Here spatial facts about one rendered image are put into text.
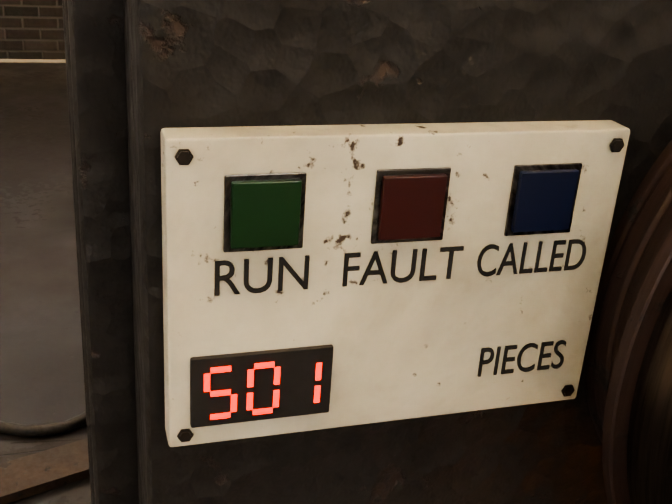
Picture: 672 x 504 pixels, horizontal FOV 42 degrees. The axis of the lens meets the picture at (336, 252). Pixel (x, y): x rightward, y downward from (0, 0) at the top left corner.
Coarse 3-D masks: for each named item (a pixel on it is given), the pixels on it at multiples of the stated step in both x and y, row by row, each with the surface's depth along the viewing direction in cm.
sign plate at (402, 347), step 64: (192, 128) 44; (256, 128) 45; (320, 128) 46; (384, 128) 46; (448, 128) 47; (512, 128) 48; (576, 128) 49; (192, 192) 44; (320, 192) 46; (448, 192) 48; (512, 192) 49; (576, 192) 50; (192, 256) 45; (256, 256) 46; (320, 256) 47; (384, 256) 48; (448, 256) 50; (512, 256) 51; (576, 256) 52; (192, 320) 47; (256, 320) 48; (320, 320) 49; (384, 320) 50; (448, 320) 51; (512, 320) 53; (576, 320) 54; (192, 384) 48; (256, 384) 49; (320, 384) 50; (384, 384) 52; (448, 384) 53; (512, 384) 55; (576, 384) 56
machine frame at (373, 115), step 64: (64, 0) 67; (128, 0) 46; (192, 0) 42; (256, 0) 43; (320, 0) 44; (384, 0) 45; (448, 0) 46; (512, 0) 47; (576, 0) 48; (640, 0) 49; (128, 64) 48; (192, 64) 43; (256, 64) 44; (320, 64) 45; (384, 64) 46; (448, 64) 47; (512, 64) 48; (576, 64) 49; (640, 64) 50; (128, 128) 51; (640, 128) 52; (128, 192) 53; (128, 256) 55; (128, 320) 57; (128, 384) 59; (128, 448) 61; (192, 448) 52; (256, 448) 54; (320, 448) 55; (384, 448) 57; (448, 448) 58; (512, 448) 60; (576, 448) 62
